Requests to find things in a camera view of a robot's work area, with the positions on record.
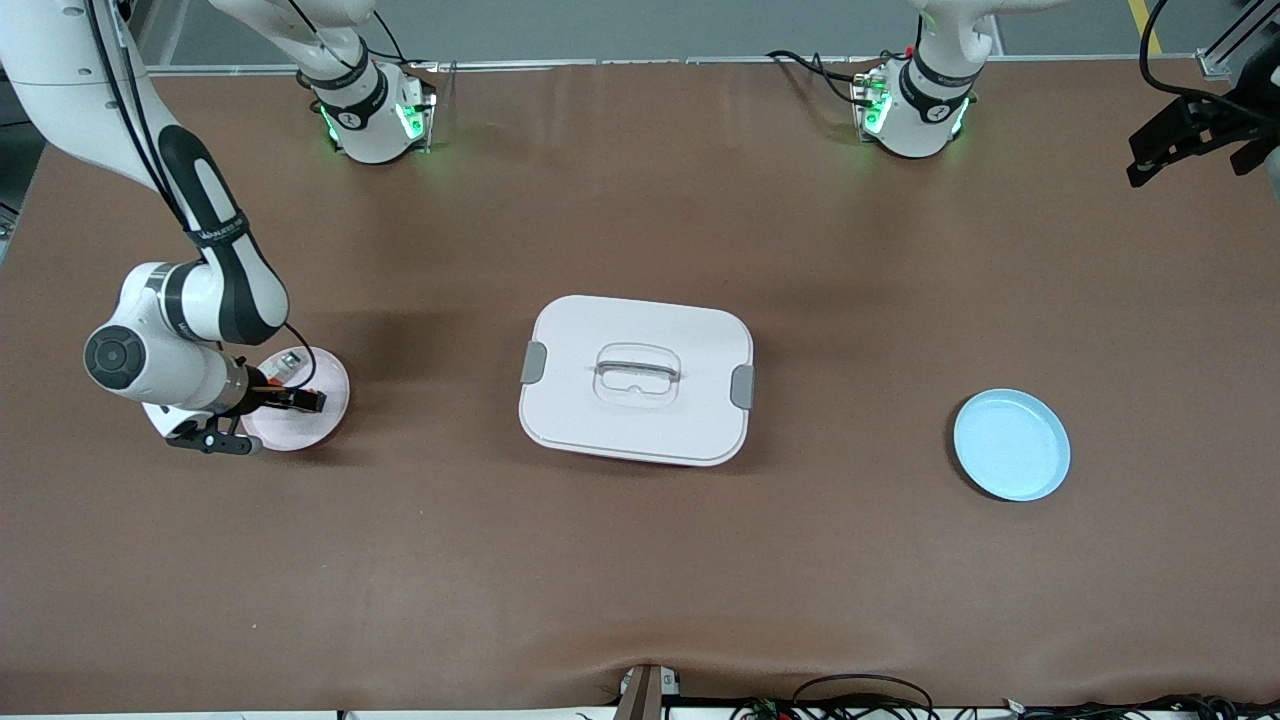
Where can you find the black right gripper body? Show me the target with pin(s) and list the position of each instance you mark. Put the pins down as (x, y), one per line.
(261, 399)

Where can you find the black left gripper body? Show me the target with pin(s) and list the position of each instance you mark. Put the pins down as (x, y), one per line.
(1222, 122)

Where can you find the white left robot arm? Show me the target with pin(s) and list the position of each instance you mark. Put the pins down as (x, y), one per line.
(920, 110)

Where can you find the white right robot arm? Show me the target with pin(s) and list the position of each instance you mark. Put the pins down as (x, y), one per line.
(120, 357)

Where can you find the white lidded box grey latches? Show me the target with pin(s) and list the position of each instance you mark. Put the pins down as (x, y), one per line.
(640, 420)

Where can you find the pink round plate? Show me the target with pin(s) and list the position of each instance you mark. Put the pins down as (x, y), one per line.
(300, 430)

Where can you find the small white orange item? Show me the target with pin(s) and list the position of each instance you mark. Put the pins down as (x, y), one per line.
(290, 365)

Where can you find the light blue round plate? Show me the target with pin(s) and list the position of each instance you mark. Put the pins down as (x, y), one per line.
(1010, 450)

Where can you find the small white clamp block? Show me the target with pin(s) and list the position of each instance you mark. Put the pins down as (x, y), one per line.
(670, 682)

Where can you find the aluminium frame profile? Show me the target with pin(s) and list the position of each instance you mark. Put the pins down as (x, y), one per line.
(1215, 62)

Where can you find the brown table clamp post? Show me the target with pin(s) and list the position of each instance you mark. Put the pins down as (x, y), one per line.
(640, 700)

